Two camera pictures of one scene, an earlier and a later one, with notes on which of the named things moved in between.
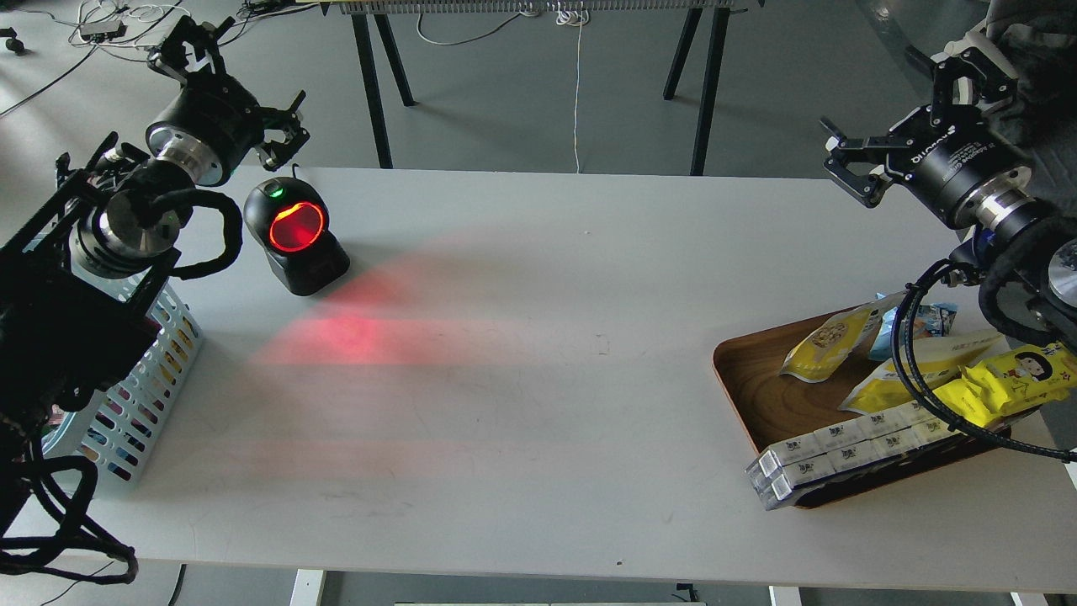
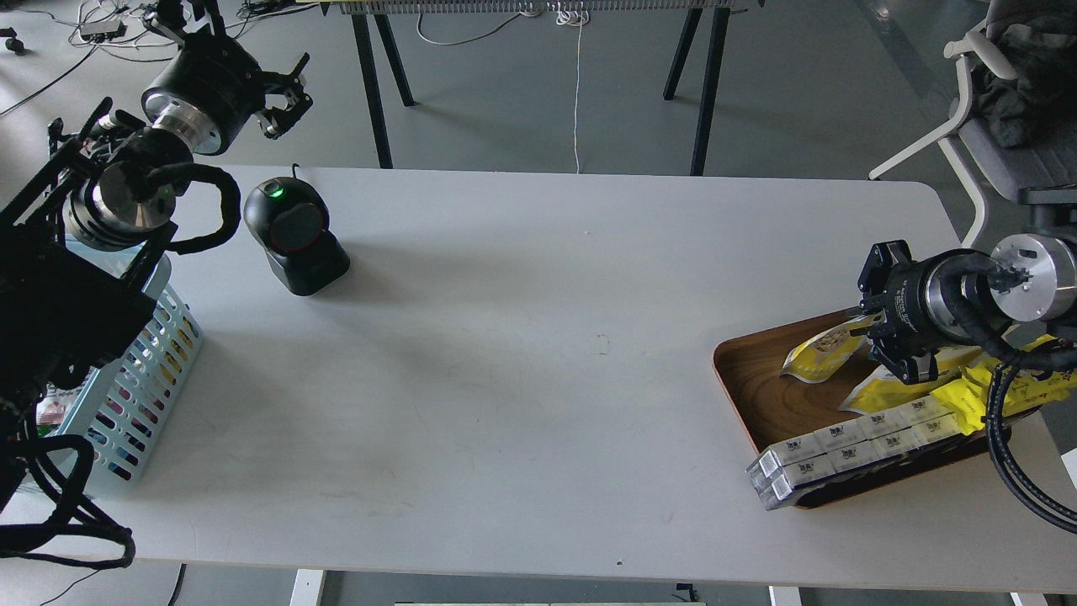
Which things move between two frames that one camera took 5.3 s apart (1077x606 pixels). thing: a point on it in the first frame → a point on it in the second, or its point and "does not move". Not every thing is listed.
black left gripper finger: (255, 119) → (274, 120)
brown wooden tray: (770, 407) does not move
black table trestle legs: (375, 107) does not move
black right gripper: (948, 162) → (915, 310)
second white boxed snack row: (766, 491) does not move
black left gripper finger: (188, 42) → (167, 19)
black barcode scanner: (289, 218) does not move
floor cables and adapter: (129, 27) does not move
